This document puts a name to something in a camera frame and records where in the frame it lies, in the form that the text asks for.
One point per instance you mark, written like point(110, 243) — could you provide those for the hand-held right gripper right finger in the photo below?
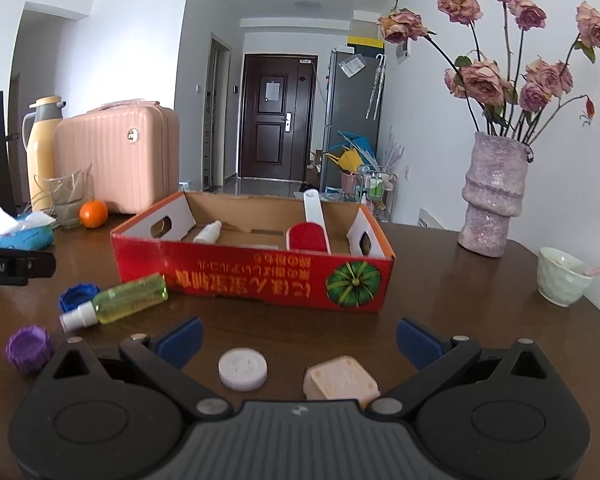
point(417, 342)

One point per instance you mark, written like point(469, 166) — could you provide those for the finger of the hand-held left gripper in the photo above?
point(42, 265)

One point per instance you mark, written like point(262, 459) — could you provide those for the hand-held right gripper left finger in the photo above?
point(182, 340)

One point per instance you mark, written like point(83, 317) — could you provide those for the blue notched bottle cap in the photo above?
point(77, 296)

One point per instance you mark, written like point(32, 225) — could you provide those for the white cap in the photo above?
point(242, 369)

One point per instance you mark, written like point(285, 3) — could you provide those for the green spray bottle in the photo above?
point(130, 297)

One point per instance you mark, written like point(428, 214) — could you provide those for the cream plug adapter cube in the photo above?
point(340, 382)

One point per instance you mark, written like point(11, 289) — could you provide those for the red cardboard box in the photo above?
point(260, 275)

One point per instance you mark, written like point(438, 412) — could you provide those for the small white bottle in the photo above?
point(207, 232)

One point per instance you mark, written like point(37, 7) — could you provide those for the red and white lint brush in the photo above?
point(307, 237)

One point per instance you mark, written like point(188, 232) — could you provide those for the blue tissue pack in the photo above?
point(25, 237)

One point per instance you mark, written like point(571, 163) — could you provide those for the glass jar with twine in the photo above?
point(70, 205)

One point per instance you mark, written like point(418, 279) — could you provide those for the orange fruit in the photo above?
point(93, 214)

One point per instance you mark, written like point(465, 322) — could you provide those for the purple notched bottle cap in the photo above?
point(27, 349)

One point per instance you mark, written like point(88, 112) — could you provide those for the yellow thermos jug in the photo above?
point(42, 150)

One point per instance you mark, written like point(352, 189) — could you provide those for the pink ribbed suitcase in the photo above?
point(125, 160)

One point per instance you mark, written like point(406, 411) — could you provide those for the pale green bowl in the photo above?
point(562, 280)

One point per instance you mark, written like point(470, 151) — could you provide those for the pink speckled vase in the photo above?
point(492, 200)

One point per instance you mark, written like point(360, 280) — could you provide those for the pink bucket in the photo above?
point(349, 182)

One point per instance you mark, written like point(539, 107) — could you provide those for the pale dried grass bunch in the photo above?
point(395, 150)

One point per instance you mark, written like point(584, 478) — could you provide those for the yellow plastic item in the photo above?
point(347, 159)

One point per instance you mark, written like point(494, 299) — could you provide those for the cardboard boxes on floor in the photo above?
point(315, 167)

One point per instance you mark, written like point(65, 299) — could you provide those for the blue plastic item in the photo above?
point(355, 141)

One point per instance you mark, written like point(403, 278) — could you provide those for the dark brown door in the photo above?
point(275, 125)

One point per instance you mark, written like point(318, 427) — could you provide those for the grey refrigerator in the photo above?
point(352, 105)

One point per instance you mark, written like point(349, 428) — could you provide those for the clear folded umbrella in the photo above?
point(375, 85)

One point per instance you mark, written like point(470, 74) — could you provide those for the bunch of dried pink roses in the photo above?
point(485, 80)

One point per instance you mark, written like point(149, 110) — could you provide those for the paper sheet on refrigerator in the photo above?
point(352, 66)

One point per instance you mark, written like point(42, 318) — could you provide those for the yellow and black box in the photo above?
point(364, 42)

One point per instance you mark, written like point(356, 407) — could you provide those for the round ceiling lamp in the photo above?
point(308, 1)

